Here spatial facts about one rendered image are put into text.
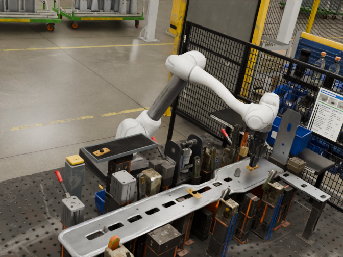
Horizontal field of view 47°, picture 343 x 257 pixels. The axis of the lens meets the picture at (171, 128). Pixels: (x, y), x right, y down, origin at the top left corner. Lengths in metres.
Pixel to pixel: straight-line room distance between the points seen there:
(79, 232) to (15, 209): 0.69
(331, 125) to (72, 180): 1.60
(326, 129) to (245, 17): 1.89
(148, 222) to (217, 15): 3.09
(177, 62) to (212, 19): 2.30
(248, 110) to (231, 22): 2.40
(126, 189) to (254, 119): 0.70
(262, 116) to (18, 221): 1.36
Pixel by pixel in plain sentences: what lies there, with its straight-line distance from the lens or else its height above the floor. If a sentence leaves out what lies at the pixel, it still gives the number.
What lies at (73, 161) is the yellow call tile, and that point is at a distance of 1.87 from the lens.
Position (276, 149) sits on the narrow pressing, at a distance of 2.55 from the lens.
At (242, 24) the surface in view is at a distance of 4.24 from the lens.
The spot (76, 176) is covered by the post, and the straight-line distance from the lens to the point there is 1.90.
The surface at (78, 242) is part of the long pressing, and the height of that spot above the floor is 1.00.
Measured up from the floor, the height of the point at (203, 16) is 1.38.
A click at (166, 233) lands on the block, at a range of 1.72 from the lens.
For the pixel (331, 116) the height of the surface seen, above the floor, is 1.30.
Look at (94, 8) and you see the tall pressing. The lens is 9.72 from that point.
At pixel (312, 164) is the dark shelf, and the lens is 2.57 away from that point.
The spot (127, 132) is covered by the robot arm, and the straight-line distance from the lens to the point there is 2.55.
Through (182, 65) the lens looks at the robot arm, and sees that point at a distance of 2.29.
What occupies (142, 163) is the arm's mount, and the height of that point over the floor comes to 0.75.
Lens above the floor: 2.14
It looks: 26 degrees down
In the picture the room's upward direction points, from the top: 10 degrees clockwise
